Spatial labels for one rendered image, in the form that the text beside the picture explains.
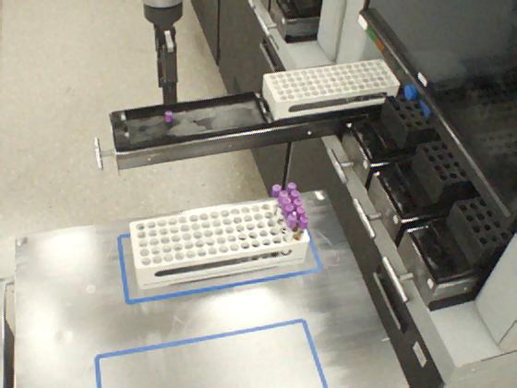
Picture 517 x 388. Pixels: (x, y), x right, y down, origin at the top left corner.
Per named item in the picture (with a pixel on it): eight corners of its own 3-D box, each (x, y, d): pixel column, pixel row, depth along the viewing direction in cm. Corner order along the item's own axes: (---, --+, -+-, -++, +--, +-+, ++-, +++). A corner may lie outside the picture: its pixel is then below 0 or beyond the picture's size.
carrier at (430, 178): (444, 204, 117) (452, 184, 113) (435, 206, 117) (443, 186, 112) (418, 163, 125) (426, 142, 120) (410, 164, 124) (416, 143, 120)
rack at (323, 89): (377, 79, 146) (382, 58, 142) (395, 105, 140) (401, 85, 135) (260, 95, 141) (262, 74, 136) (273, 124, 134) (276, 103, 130)
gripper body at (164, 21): (186, 6, 110) (187, 48, 117) (177, -16, 116) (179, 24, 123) (146, 12, 109) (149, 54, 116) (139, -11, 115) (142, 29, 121)
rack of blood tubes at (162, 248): (290, 218, 114) (294, 197, 110) (306, 261, 108) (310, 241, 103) (131, 243, 110) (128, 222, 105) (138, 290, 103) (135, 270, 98)
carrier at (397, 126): (410, 151, 127) (417, 130, 123) (402, 152, 127) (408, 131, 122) (387, 115, 135) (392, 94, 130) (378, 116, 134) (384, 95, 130)
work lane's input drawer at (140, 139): (381, 93, 153) (389, 66, 147) (405, 130, 144) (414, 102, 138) (92, 138, 140) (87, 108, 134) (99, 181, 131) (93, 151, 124)
